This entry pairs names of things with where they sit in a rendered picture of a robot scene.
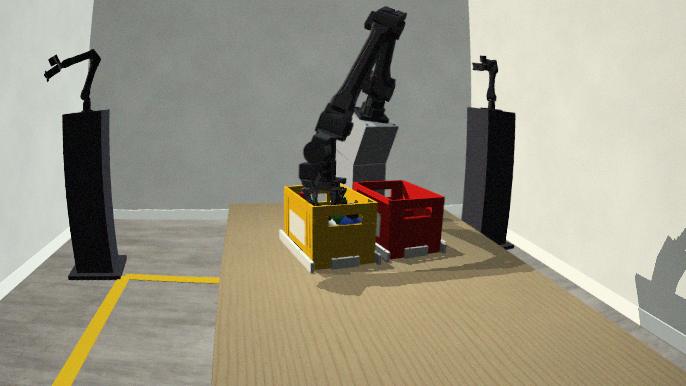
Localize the red plastic crate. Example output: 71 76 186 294
353 180 445 259

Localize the blue bottle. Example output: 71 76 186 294
339 214 361 225

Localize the yellow plastic crate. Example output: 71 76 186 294
284 184 378 270

